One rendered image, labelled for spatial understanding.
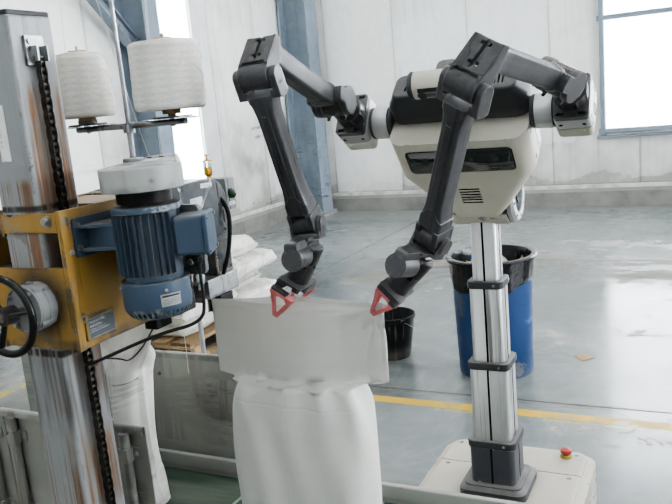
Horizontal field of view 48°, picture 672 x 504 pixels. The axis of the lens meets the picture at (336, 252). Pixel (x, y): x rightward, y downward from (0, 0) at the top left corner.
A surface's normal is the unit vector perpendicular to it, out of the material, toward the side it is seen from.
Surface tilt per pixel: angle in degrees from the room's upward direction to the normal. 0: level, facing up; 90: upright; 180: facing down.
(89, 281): 90
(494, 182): 130
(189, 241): 90
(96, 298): 90
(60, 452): 90
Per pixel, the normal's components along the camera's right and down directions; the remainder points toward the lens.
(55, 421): -0.44, 0.21
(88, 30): 0.90, 0.00
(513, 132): -0.35, -0.61
